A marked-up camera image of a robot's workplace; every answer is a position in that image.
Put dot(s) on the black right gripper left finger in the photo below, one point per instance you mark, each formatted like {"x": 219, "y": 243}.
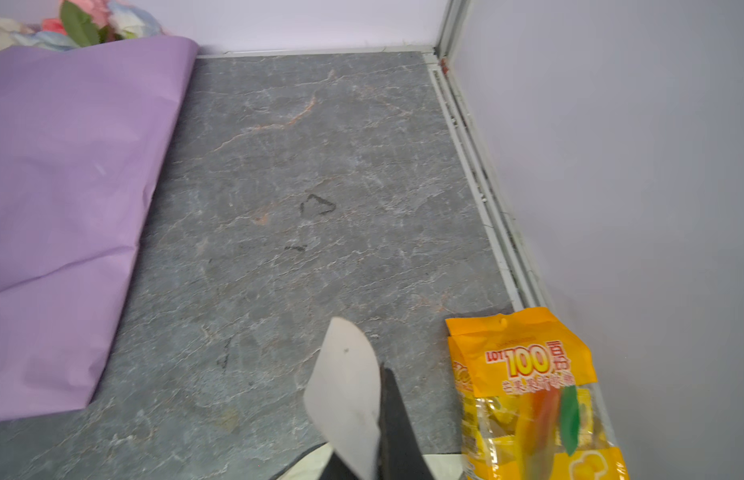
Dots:
{"x": 336, "y": 469}

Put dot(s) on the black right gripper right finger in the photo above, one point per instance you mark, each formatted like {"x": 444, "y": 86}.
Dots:
{"x": 399, "y": 456}

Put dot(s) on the cream printed ribbon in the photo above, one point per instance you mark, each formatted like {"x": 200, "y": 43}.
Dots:
{"x": 342, "y": 400}

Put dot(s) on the pink purple wrapping paper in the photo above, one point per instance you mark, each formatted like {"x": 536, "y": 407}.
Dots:
{"x": 83, "y": 136}

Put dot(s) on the white fake rose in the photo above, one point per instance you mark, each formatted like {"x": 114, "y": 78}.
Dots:
{"x": 46, "y": 40}
{"x": 132, "y": 22}

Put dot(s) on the yellow snack bag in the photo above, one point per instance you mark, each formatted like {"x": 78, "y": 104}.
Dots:
{"x": 531, "y": 404}

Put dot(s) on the aluminium enclosure frame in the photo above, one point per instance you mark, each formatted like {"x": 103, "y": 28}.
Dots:
{"x": 517, "y": 270}

